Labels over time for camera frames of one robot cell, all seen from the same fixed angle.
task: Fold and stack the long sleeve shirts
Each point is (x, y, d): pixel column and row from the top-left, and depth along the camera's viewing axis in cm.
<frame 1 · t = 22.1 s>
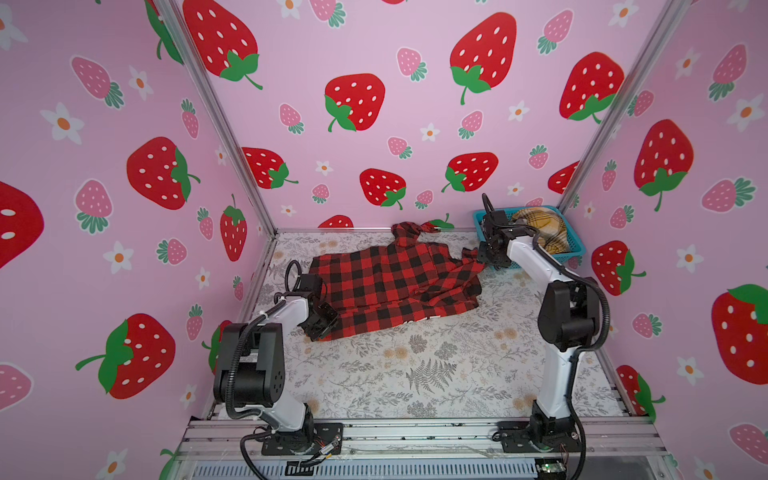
left hand: (336, 323, 93), fingers open
right hand: (486, 256, 99), fingers open
red black plaid shirt: (378, 285, 106), on the table
yellow plaid shirt: (552, 235, 109), point 10 cm above the table

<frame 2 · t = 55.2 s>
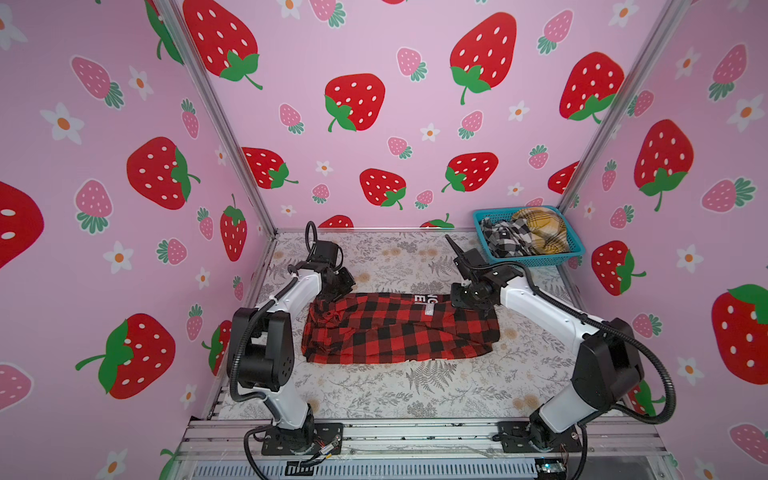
left hand: (353, 285, 94), fingers closed
right hand: (453, 299, 87), fingers open
red black plaid shirt: (371, 328, 93), point 3 cm above the table
black white plaid shirt: (508, 238, 108), point 10 cm above the table
the other named things where they were.

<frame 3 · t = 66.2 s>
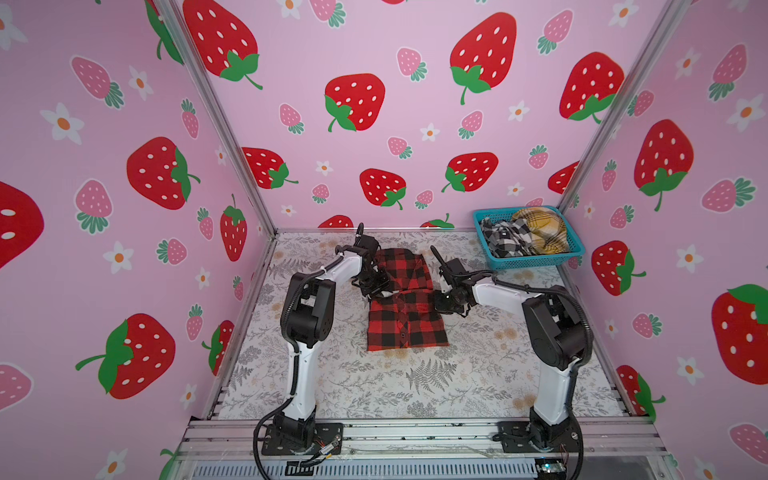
left hand: (392, 290, 100), fingers open
right hand: (431, 307, 97), fingers closed
red black plaid shirt: (408, 317, 93), point 5 cm above the table
the other named things where they were.

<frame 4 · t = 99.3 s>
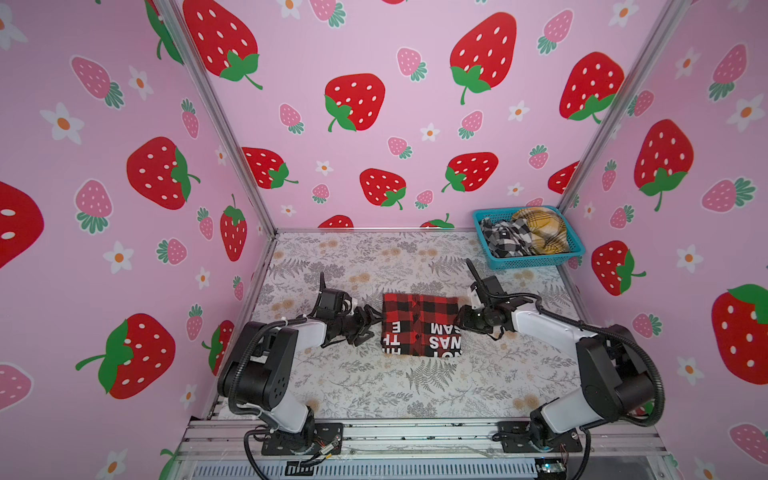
left hand: (381, 323, 90), fingers open
right hand: (457, 321, 91), fingers open
red black plaid shirt: (421, 326, 91), point 5 cm above the table
the other named things where they were.

